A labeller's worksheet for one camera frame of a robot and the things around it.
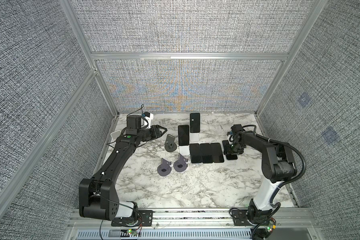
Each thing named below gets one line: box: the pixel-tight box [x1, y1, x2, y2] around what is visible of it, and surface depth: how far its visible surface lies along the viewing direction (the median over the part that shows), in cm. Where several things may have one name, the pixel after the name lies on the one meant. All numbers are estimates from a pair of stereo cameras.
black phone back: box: [189, 113, 201, 133], surface depth 100 cm
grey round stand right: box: [173, 153, 189, 173], surface depth 92 cm
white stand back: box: [189, 132, 199, 143], surface depth 106 cm
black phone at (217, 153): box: [210, 142, 225, 163], surface depth 100 cm
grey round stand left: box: [157, 158, 172, 177], surface depth 90 cm
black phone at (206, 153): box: [200, 143, 214, 164], surface depth 101 cm
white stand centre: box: [179, 145, 190, 156], surface depth 99 cm
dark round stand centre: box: [164, 134, 177, 153], surface depth 97 cm
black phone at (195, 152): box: [189, 143, 202, 163], surface depth 100 cm
